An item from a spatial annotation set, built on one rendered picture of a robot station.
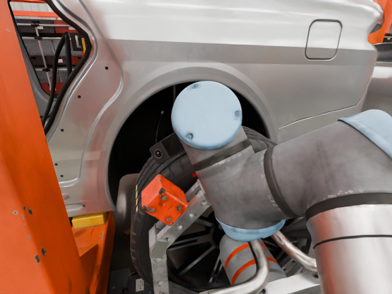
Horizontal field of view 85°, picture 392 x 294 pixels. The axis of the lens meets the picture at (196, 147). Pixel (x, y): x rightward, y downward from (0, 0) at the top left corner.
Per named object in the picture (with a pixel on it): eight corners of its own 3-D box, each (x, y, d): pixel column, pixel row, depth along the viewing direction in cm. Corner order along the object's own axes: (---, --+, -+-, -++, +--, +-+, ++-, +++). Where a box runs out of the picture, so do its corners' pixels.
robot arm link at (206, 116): (191, 166, 26) (156, 92, 26) (190, 164, 38) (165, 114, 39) (260, 133, 26) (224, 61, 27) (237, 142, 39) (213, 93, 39)
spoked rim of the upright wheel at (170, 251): (244, 242, 108) (282, 151, 92) (269, 286, 87) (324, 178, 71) (142, 241, 92) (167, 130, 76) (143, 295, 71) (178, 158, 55)
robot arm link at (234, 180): (295, 244, 23) (244, 141, 24) (216, 250, 30) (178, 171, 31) (310, 205, 30) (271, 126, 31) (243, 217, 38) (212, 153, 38)
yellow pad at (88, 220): (108, 206, 112) (107, 198, 110) (105, 224, 100) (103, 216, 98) (80, 210, 109) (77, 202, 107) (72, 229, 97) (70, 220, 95)
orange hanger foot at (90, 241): (116, 226, 121) (106, 172, 107) (102, 333, 74) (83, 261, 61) (84, 232, 117) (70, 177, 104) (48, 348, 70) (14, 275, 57)
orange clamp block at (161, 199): (184, 190, 58) (158, 172, 54) (190, 208, 51) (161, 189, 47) (166, 207, 59) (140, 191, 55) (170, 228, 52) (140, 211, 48)
